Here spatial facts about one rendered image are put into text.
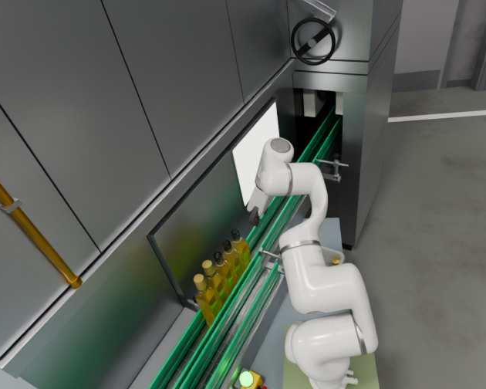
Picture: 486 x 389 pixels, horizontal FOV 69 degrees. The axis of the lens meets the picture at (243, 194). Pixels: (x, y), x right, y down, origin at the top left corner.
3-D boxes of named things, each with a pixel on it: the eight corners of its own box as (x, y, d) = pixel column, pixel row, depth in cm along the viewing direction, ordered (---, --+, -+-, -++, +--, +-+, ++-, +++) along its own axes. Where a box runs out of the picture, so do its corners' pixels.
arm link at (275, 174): (308, 180, 77) (267, 182, 75) (296, 208, 85) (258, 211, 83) (291, 133, 86) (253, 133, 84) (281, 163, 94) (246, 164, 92)
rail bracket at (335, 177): (318, 181, 195) (317, 148, 180) (348, 187, 187) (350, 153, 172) (315, 187, 192) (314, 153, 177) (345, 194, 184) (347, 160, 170)
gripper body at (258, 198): (265, 161, 96) (258, 187, 105) (248, 184, 90) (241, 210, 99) (290, 174, 95) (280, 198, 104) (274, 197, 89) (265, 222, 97)
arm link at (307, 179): (276, 258, 77) (260, 175, 86) (331, 253, 79) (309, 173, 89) (288, 246, 69) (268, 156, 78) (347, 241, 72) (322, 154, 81)
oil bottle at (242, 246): (243, 265, 149) (234, 232, 135) (254, 269, 147) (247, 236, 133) (237, 275, 146) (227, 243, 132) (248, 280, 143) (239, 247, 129)
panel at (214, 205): (278, 155, 186) (271, 96, 164) (282, 156, 185) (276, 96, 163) (177, 292, 133) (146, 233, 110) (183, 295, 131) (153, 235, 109)
